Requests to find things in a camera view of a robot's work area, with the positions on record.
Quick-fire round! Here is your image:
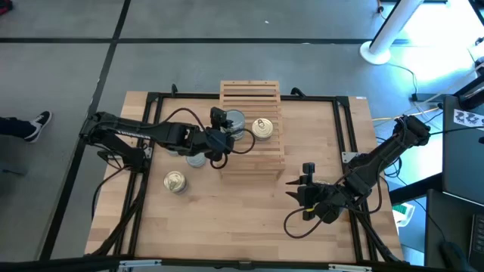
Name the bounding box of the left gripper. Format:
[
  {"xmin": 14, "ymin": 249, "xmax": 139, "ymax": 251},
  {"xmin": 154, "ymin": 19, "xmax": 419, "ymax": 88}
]
[{"xmin": 185, "ymin": 107, "xmax": 243, "ymax": 159}]

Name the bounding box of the black aluminium table frame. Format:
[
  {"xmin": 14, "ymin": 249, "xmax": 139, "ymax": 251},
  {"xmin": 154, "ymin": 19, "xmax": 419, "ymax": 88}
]
[{"xmin": 90, "ymin": 83, "xmax": 405, "ymax": 264}]

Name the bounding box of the person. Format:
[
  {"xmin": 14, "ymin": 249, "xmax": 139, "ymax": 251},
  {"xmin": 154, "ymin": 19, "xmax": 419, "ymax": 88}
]
[{"xmin": 0, "ymin": 110, "xmax": 53, "ymax": 144}]

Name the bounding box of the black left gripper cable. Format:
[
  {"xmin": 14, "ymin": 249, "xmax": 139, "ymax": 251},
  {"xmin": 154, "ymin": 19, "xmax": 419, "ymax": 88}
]
[{"xmin": 209, "ymin": 127, "xmax": 257, "ymax": 170}]

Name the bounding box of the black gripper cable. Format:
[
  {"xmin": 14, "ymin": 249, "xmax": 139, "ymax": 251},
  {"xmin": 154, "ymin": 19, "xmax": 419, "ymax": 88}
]
[
  {"xmin": 283, "ymin": 206, "xmax": 326, "ymax": 240},
  {"xmin": 209, "ymin": 127, "xmax": 257, "ymax": 170}
]

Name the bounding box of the wooden slatted shelf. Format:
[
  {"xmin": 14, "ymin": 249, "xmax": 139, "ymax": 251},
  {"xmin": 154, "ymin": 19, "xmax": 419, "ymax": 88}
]
[{"xmin": 218, "ymin": 79, "xmax": 287, "ymax": 182}]

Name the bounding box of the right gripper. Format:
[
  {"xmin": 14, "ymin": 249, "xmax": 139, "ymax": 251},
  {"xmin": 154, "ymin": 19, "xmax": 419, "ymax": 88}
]
[{"xmin": 285, "ymin": 162, "xmax": 355, "ymax": 224}]

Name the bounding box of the silver bracket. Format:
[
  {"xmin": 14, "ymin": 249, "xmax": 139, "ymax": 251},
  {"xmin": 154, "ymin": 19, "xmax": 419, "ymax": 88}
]
[
  {"xmin": 327, "ymin": 263, "xmax": 374, "ymax": 272},
  {"xmin": 118, "ymin": 258, "xmax": 163, "ymax": 270}
]

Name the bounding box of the black crossbar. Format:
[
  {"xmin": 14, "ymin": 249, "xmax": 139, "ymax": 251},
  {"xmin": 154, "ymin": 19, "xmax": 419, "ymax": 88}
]
[{"xmin": 0, "ymin": 253, "xmax": 451, "ymax": 272}]

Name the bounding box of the beige floor cable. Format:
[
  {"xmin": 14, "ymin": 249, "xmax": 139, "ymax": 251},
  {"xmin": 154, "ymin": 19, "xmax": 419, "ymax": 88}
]
[{"xmin": 372, "ymin": 107, "xmax": 442, "ymax": 122}]

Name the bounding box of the white marker paper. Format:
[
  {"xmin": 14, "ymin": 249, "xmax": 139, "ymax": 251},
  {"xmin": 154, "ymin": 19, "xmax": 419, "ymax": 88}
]
[{"xmin": 452, "ymin": 108, "xmax": 484, "ymax": 128}]

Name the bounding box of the white floor stand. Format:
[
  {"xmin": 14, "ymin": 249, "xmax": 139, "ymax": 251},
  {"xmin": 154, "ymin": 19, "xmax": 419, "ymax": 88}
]
[{"xmin": 358, "ymin": 0, "xmax": 427, "ymax": 66}]

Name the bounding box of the black keyboard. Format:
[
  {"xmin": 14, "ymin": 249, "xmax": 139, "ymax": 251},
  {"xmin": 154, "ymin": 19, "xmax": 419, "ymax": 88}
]
[{"xmin": 468, "ymin": 213, "xmax": 484, "ymax": 261}]

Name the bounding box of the white green box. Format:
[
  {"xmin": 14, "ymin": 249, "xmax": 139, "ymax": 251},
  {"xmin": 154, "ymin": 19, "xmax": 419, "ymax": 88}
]
[{"xmin": 391, "ymin": 202, "xmax": 416, "ymax": 227}]

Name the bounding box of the black computer mouse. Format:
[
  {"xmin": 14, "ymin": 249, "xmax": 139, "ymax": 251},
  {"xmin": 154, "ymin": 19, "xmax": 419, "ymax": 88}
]
[{"xmin": 439, "ymin": 240, "xmax": 470, "ymax": 272}]

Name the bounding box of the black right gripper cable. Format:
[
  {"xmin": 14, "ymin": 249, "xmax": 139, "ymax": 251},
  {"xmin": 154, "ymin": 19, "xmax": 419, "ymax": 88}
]
[{"xmin": 283, "ymin": 206, "xmax": 326, "ymax": 240}]

